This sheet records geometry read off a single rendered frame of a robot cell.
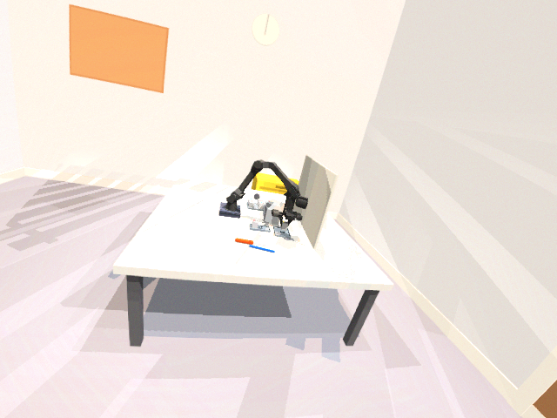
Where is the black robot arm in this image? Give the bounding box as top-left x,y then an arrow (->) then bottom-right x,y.
225,159 -> 308,220

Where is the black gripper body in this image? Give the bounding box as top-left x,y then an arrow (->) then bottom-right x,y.
272,203 -> 302,220

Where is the beige flat panel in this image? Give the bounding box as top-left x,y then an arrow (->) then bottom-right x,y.
293,154 -> 339,249

